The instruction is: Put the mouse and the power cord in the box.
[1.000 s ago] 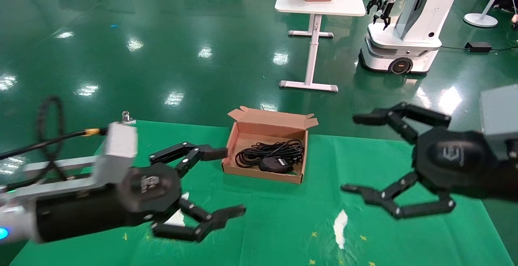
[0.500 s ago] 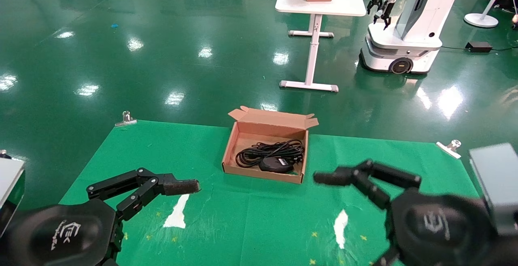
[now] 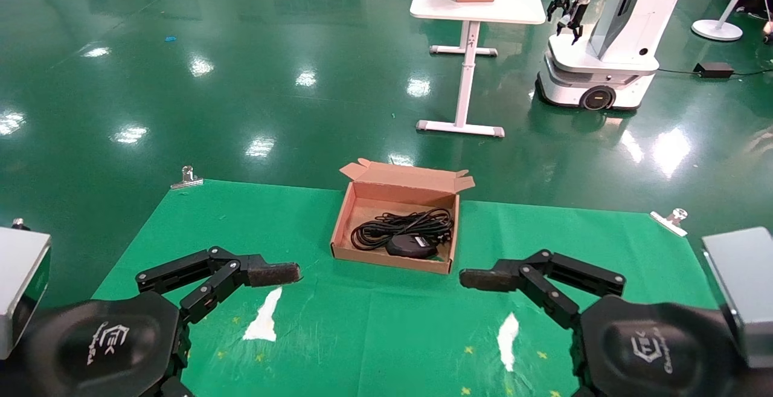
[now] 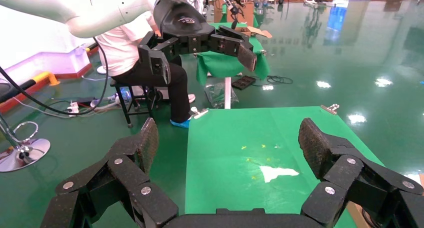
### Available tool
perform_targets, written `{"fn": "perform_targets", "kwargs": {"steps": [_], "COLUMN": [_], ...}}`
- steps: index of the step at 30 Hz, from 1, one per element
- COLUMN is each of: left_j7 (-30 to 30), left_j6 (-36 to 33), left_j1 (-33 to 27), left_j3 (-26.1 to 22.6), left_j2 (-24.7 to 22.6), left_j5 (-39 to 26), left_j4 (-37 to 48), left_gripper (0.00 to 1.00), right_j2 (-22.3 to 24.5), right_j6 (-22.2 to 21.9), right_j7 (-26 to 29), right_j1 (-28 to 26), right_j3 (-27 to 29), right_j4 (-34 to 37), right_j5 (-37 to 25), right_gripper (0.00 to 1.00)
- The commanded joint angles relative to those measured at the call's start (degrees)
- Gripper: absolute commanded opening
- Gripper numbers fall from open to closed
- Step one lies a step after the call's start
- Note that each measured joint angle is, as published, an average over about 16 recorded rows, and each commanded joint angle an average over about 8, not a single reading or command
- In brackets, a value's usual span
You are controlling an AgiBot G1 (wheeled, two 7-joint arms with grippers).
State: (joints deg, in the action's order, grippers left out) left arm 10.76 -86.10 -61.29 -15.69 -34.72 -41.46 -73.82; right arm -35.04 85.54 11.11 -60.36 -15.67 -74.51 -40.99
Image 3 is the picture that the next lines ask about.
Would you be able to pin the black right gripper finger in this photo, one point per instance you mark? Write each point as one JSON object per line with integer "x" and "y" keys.
{"x": 489, "y": 278}

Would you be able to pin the open brown cardboard box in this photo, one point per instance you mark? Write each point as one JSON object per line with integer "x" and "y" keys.
{"x": 395, "y": 194}

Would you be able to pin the white wheeled background robot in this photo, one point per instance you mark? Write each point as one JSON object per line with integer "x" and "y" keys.
{"x": 604, "y": 64}

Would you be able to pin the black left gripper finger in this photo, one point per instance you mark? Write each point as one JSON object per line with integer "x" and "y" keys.
{"x": 272, "y": 273}

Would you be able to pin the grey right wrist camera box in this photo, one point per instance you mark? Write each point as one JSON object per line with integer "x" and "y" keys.
{"x": 746, "y": 288}

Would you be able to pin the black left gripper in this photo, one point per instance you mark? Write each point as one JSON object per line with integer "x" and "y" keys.
{"x": 102, "y": 348}

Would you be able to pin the metal binder clip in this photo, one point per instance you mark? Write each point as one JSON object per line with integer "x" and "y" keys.
{"x": 670, "y": 222}
{"x": 188, "y": 180}

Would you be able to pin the green table mat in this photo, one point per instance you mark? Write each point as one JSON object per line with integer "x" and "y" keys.
{"x": 374, "y": 324}

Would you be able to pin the black power adapter brick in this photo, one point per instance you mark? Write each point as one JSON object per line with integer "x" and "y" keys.
{"x": 714, "y": 69}

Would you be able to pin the white floor stand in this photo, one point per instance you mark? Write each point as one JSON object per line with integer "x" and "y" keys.
{"x": 717, "y": 29}

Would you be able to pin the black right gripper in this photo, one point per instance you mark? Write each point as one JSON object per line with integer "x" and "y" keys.
{"x": 658, "y": 351}

